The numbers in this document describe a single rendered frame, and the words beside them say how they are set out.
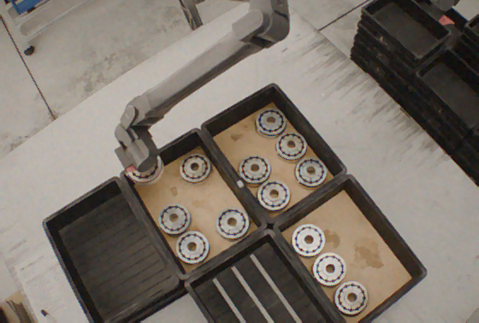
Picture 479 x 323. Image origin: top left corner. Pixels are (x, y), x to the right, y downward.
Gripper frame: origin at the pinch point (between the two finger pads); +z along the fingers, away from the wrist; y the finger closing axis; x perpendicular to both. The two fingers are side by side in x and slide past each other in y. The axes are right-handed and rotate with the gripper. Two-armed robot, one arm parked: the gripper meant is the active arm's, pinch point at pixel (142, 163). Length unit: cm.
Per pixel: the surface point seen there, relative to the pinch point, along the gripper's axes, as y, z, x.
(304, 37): 86, 36, 32
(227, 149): 26.8, 22.6, -0.5
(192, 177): 11.7, 19.8, -3.4
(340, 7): 166, 106, 81
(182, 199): 5.2, 22.7, -7.0
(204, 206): 9.8, 22.6, -12.8
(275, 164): 36.9, 22.4, -13.8
